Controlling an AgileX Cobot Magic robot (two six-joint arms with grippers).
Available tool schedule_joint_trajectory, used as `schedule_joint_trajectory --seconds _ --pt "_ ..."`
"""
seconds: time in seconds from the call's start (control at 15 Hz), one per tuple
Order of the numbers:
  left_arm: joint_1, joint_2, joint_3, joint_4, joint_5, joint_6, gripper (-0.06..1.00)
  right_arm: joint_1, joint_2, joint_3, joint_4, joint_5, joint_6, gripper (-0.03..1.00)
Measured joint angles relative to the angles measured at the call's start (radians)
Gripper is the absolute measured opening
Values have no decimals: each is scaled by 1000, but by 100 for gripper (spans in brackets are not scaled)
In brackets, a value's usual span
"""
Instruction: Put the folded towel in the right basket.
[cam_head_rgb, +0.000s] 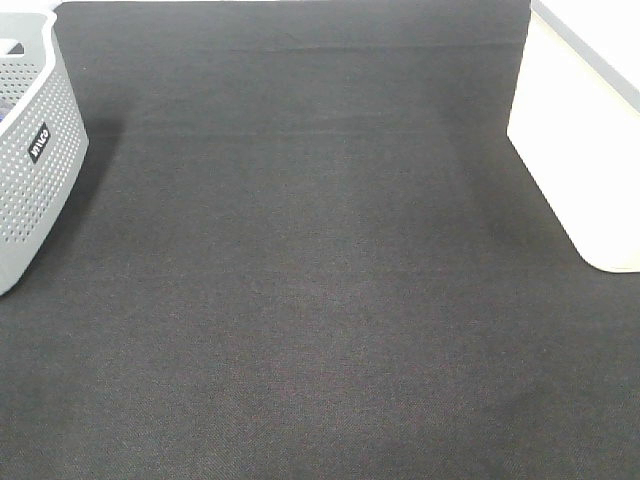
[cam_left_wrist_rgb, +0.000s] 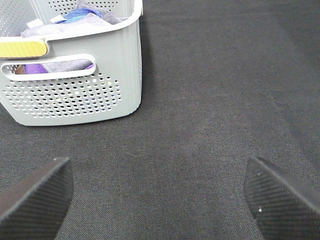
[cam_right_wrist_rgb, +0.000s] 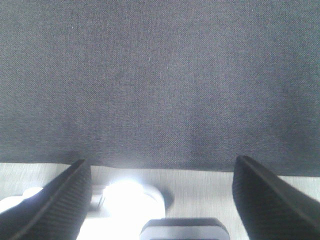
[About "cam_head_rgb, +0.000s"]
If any black fabric table mat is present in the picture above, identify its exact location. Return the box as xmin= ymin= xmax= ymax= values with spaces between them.
xmin=1 ymin=1 xmax=639 ymax=479

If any grey perforated laundry basket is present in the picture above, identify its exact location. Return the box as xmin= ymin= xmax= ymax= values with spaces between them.
xmin=1 ymin=6 xmax=89 ymax=292

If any white storage box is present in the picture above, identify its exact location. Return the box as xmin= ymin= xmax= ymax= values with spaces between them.
xmin=506 ymin=2 xmax=639 ymax=273

